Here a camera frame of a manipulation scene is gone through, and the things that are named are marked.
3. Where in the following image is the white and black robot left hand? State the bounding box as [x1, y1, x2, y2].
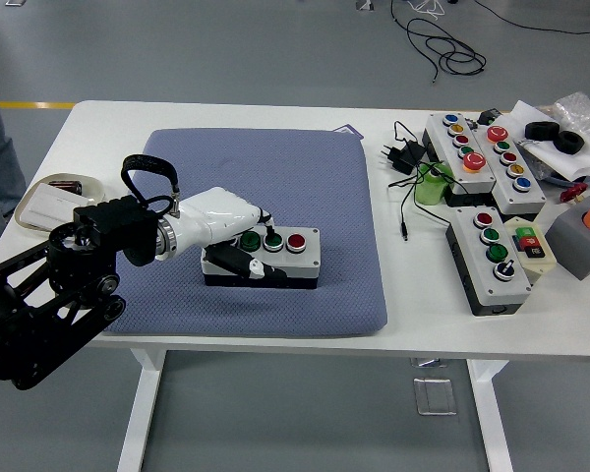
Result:
[169, 185, 289, 282]

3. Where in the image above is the grey four-button control box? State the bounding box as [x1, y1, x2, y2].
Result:
[444, 206, 532, 316]
[200, 225, 322, 291]

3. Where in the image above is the grey five-button control box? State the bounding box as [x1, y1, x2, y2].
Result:
[421, 112, 498, 207]
[471, 125, 548, 216]

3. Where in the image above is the blue-grey padded mat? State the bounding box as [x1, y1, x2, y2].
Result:
[100, 127, 389, 338]

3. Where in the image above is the cream oval tray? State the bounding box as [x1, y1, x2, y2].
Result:
[13, 171, 105, 232]

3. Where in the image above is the small dark red object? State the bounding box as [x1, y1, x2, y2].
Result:
[47, 179, 84, 197]

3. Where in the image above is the purple and white card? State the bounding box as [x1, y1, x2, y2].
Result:
[329, 122, 365, 143]

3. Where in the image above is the black power adapter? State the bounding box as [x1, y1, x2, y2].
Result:
[377, 139, 427, 175]

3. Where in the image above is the green cup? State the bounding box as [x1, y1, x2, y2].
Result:
[413, 160, 453, 207]

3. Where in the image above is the white table leg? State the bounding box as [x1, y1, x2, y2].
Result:
[116, 347, 167, 472]
[466, 358, 515, 472]

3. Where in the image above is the person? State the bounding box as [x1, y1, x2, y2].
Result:
[0, 58, 29, 265]

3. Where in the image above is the silver floor socket plate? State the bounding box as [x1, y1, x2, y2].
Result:
[412, 376, 458, 417]

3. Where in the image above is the red knob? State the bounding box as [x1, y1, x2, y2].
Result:
[559, 182, 589, 203]

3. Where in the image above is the white paper sheet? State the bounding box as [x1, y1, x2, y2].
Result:
[508, 99, 590, 181]

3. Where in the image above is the grey block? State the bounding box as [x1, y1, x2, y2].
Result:
[544, 195, 590, 281]

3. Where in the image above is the clear bubble wrap bag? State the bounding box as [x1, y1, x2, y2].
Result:
[538, 91, 590, 166]

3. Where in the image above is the white wall switch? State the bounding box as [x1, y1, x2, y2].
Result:
[18, 182, 88, 230]

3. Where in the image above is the black adapter cord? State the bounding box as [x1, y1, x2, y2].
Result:
[386, 120, 453, 242]

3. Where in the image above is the coiled black floor cable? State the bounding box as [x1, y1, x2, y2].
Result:
[390, 0, 487, 86]

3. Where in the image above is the white floor cord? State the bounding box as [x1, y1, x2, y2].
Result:
[405, 0, 446, 21]

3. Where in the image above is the cream three-button switch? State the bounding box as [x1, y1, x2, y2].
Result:
[501, 215, 557, 285]

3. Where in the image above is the black foam ring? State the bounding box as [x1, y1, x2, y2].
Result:
[555, 130, 586, 155]
[523, 120, 561, 141]

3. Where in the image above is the blue ring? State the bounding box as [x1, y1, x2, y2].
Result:
[540, 164, 590, 187]

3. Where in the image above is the long black floor cable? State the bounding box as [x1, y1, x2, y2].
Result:
[479, 0, 590, 35]

